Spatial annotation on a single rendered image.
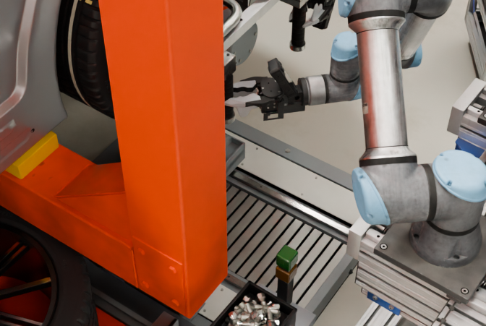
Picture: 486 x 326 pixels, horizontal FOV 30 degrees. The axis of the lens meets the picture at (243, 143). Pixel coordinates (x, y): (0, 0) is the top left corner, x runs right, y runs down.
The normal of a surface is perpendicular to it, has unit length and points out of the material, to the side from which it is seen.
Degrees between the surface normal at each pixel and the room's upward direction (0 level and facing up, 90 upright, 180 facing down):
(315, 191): 0
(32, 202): 90
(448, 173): 8
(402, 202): 55
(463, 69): 0
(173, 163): 90
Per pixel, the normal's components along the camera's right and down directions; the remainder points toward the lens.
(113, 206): -0.56, 0.60
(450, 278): 0.00, -0.69
